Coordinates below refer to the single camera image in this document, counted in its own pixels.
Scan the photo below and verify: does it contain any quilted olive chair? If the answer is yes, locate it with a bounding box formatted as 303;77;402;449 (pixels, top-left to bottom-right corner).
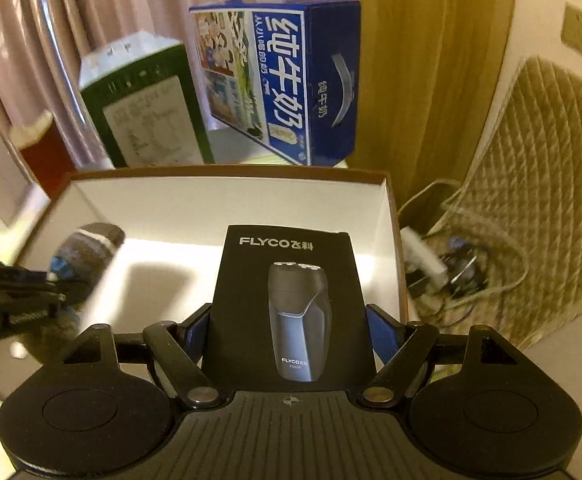
417;56;582;349

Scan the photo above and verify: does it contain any white power strip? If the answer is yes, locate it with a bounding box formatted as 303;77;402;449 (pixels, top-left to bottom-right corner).
401;226;448;290

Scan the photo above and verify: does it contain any brown cardboard storage box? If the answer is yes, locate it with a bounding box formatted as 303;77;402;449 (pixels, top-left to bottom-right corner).
18;165;407;333

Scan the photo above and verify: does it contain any white power cable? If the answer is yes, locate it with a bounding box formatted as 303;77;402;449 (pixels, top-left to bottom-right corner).
420;188;530;311

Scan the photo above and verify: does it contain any dark red gift box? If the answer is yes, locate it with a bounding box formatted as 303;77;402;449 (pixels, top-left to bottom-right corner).
9;110;75;198

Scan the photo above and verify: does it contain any blue milk carton box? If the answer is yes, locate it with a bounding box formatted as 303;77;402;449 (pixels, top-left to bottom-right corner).
189;0;361;166

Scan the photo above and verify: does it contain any green white product box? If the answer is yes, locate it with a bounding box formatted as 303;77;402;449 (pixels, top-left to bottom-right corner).
78;30;214;168

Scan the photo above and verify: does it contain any knitted grey patterned sock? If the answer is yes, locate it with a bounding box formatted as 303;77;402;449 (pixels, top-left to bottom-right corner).
46;222;126;310

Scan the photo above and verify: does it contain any black Flyco shaver box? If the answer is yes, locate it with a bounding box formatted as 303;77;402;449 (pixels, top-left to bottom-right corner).
202;224;376;391

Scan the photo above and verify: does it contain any pink curtain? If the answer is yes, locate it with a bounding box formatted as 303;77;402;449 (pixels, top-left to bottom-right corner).
0;0;217;169

